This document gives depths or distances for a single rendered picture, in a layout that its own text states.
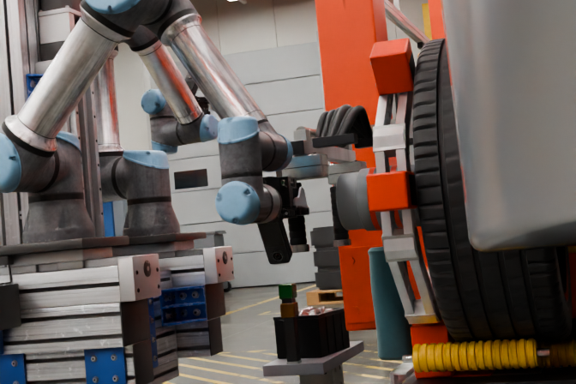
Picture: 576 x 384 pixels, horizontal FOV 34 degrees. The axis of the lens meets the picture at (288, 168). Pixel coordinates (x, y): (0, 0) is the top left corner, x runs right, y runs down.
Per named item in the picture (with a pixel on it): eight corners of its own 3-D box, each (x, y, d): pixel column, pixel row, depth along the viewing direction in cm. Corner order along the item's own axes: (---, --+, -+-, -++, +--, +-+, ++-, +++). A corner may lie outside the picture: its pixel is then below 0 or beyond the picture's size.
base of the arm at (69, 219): (9, 245, 196) (5, 197, 197) (45, 243, 211) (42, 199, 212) (74, 238, 192) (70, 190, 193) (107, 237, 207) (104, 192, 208)
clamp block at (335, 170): (363, 181, 227) (361, 159, 227) (327, 184, 230) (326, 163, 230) (369, 181, 232) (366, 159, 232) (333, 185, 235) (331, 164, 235)
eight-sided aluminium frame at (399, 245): (424, 333, 179) (396, 51, 183) (390, 335, 181) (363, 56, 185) (465, 305, 231) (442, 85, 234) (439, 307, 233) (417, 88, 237)
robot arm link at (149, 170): (153, 196, 242) (148, 144, 243) (112, 201, 248) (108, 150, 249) (181, 195, 252) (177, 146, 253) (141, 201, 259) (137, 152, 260)
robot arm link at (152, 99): (139, 117, 278) (137, 89, 279) (162, 120, 288) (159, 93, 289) (160, 114, 275) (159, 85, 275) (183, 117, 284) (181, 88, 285)
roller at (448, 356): (550, 369, 183) (547, 339, 184) (401, 375, 193) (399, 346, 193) (552, 364, 189) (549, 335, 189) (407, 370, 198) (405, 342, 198)
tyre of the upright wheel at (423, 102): (524, -23, 175) (550, 71, 236) (399, -3, 182) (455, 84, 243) (561, 339, 162) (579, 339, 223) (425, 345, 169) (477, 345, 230)
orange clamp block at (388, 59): (415, 91, 190) (405, 51, 186) (376, 96, 193) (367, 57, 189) (418, 75, 196) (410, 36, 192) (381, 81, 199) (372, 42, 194)
